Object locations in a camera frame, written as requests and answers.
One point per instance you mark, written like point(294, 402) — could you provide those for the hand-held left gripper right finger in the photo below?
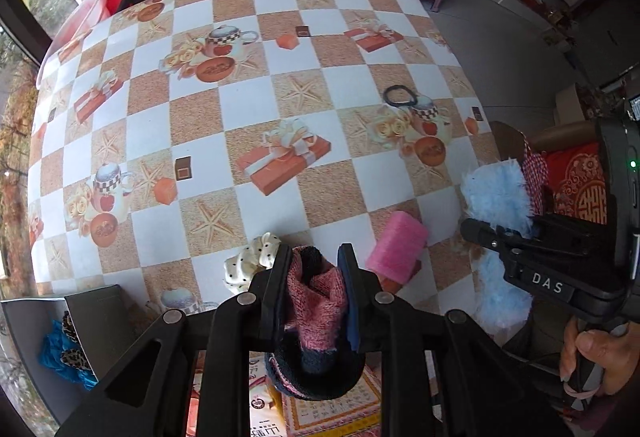
point(350, 297)

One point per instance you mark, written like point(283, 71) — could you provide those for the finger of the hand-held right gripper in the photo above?
point(485, 232)

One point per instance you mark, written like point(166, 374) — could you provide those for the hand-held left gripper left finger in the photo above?
point(275, 287)

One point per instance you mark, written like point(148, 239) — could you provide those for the pink and black sock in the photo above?
point(315, 297)

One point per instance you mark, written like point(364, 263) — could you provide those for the light blue fluffy cloth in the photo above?
point(495, 192)

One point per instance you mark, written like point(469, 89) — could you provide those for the grey storage box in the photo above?
point(110, 317)

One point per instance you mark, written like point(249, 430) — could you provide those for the leopard print scrunchie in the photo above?
point(74, 359)

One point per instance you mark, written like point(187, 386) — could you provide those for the blue scrunchie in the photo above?
point(50, 349)

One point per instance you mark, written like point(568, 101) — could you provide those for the person's right hand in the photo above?
point(595, 357)

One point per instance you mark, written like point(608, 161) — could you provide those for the white polka dot scrunchie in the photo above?
point(250, 264)

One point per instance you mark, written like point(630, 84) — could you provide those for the red patterned cushion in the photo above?
point(575, 182)

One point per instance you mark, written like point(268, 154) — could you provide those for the red checked cloth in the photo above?
point(535, 172)

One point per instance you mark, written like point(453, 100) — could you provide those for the checkered printed tablecloth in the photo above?
point(200, 117)

